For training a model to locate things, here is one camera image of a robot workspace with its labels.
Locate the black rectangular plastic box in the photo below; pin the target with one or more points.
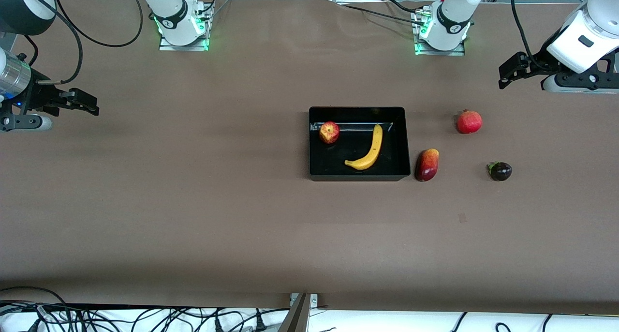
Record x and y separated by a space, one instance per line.
358 174

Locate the small metal edge bracket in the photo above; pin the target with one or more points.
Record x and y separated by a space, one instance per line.
314 300

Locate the dark purple eggplant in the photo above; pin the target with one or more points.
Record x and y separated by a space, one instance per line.
501 172

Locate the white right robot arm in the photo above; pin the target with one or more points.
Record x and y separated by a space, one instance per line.
169 7

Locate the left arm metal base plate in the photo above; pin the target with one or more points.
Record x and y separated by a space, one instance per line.
457 52

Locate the yellow banana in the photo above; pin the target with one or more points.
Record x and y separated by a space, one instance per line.
375 145

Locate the red pomegranate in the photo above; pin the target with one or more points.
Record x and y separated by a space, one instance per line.
469 122

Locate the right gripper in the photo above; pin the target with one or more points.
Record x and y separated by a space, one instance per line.
39 96

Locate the red yellow mango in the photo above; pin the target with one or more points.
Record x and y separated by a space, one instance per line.
427 166

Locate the dark metal profile beam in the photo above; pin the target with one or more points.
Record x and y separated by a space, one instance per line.
296 317

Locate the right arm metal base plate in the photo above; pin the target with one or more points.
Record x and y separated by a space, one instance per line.
167 47

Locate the brown table cover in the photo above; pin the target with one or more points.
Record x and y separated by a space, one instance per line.
193 225

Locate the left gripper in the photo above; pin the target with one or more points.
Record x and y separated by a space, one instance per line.
542 60

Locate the red yellow apple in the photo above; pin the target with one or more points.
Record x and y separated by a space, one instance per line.
329 132

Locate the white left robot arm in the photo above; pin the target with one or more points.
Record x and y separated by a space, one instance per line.
452 12

